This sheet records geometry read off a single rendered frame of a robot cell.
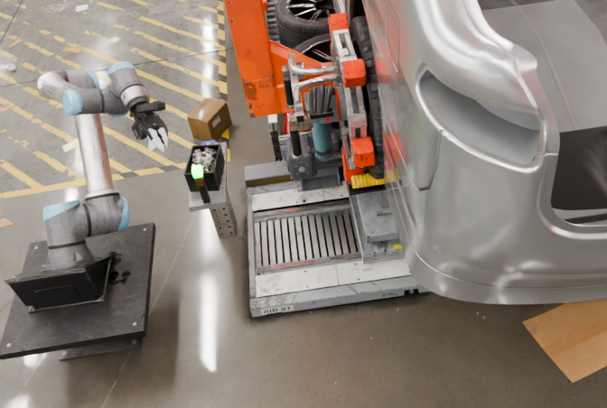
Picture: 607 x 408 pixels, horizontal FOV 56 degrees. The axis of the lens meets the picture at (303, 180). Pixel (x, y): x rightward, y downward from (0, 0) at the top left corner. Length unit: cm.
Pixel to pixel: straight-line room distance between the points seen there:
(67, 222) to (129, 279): 37
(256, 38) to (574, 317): 185
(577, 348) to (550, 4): 142
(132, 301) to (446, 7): 182
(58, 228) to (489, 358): 186
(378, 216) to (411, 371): 72
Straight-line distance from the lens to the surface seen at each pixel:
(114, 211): 262
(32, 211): 370
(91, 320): 260
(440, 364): 257
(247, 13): 261
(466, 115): 135
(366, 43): 213
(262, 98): 284
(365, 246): 272
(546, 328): 272
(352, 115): 209
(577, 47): 243
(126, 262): 273
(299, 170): 287
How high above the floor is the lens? 226
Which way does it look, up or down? 44 degrees down
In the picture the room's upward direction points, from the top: 9 degrees counter-clockwise
